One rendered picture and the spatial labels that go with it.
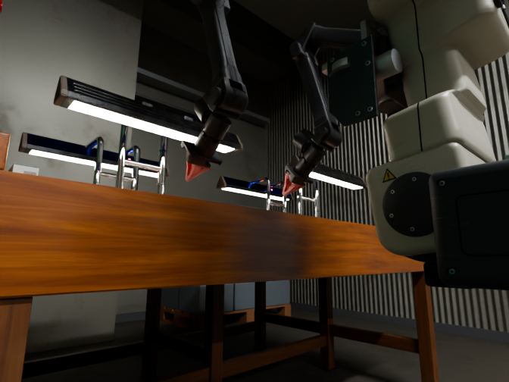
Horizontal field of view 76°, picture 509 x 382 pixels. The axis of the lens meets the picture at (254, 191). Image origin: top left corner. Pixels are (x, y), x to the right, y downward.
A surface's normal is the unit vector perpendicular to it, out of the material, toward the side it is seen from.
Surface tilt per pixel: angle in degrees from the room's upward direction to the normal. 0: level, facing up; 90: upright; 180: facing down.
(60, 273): 90
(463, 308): 90
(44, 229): 90
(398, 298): 90
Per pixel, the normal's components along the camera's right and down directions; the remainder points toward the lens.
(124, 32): 0.66, -0.15
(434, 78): -0.75, -0.14
